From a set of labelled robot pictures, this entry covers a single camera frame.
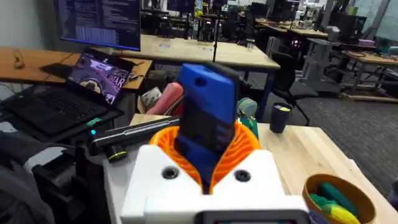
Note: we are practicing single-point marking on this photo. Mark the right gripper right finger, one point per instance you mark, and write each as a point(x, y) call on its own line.
point(258, 183)

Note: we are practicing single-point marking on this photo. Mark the brown tub with toys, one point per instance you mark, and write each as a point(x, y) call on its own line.
point(340, 202)

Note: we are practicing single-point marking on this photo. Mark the blue electric screwdriver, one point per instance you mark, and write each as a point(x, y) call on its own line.
point(206, 118)

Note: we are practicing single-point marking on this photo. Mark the black cup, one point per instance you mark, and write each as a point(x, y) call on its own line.
point(280, 118)

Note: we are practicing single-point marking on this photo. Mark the black bar camera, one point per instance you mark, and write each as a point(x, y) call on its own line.
point(133, 133)

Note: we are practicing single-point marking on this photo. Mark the black office chair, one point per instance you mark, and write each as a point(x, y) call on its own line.
point(289, 84)

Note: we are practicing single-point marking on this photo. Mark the wooden desk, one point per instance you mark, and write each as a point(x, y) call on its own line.
point(28, 63)

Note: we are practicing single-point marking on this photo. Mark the large computer monitor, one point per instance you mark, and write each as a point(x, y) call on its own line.
point(99, 21)

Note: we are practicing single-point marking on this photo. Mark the long wooden table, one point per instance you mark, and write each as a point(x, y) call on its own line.
point(186, 49)

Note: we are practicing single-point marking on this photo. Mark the black laptop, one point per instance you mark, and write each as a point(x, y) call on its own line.
point(62, 99)

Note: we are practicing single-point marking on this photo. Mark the green board with blocks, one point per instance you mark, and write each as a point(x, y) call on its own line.
point(250, 126)

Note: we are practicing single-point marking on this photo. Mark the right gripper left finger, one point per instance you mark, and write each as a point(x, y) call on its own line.
point(149, 186)

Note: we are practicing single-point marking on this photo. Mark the pink roll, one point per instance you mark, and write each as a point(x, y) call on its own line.
point(164, 99)

